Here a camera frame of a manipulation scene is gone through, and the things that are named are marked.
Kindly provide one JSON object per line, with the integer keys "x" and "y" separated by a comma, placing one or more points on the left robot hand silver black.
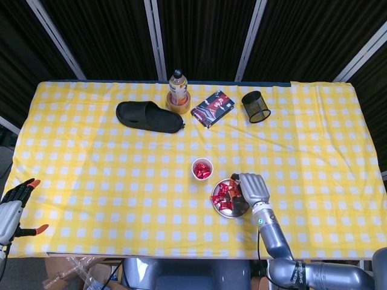
{"x": 9, "y": 220}

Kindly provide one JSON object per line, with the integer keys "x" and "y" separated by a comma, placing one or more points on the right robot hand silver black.
{"x": 255, "y": 188}

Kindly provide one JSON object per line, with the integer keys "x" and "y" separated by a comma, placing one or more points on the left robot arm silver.
{"x": 1, "y": 250}

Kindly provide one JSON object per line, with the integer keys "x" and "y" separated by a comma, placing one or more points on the white paper cup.
{"x": 202, "y": 178}

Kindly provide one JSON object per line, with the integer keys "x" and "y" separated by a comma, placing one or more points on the round metal plate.
{"x": 232, "y": 213}

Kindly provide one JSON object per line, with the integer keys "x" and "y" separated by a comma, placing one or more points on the brown cardboard box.
{"x": 56, "y": 272}

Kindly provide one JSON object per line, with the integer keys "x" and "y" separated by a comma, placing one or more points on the clear plastic wrap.
{"x": 75, "y": 262}

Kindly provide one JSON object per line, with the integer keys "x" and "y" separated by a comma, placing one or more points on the black mesh pen holder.
{"x": 255, "y": 108}

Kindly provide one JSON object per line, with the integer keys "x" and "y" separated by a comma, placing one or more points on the black red snack packet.
{"x": 211, "y": 108}

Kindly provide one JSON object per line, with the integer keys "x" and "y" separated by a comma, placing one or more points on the brown packing tape roll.
{"x": 181, "y": 109}

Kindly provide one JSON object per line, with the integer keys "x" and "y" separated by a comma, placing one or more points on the grey robot torso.
{"x": 187, "y": 275}

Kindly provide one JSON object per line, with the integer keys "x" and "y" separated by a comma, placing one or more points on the yellow white checkered tablecloth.
{"x": 121, "y": 181}

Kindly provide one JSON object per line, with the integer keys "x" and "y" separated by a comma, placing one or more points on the black rubber slipper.
{"x": 151, "y": 117}

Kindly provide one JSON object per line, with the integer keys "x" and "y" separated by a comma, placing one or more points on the orange drink plastic bottle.
{"x": 178, "y": 87}

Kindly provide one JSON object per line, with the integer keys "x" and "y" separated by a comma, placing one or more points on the black corrugated partition panel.
{"x": 18, "y": 60}
{"x": 106, "y": 39}
{"x": 375, "y": 90}
{"x": 205, "y": 36}
{"x": 302, "y": 36}

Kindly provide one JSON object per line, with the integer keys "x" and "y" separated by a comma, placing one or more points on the aluminium frame post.
{"x": 9, "y": 124}
{"x": 251, "y": 39}
{"x": 156, "y": 39}
{"x": 56, "y": 39}
{"x": 362, "y": 60}

